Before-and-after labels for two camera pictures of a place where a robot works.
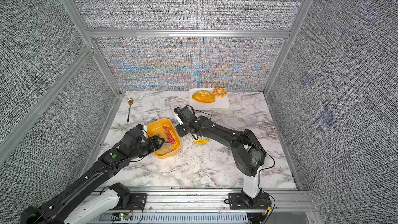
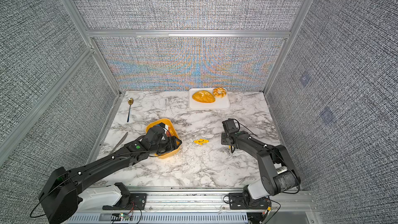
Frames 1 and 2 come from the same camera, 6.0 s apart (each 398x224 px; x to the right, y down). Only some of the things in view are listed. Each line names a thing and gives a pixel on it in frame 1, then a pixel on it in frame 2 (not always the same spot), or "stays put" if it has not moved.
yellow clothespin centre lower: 200,141 stays put
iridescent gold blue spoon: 130,101 stays put
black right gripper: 179,128 -> 223,138
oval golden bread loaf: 203,96 stays put
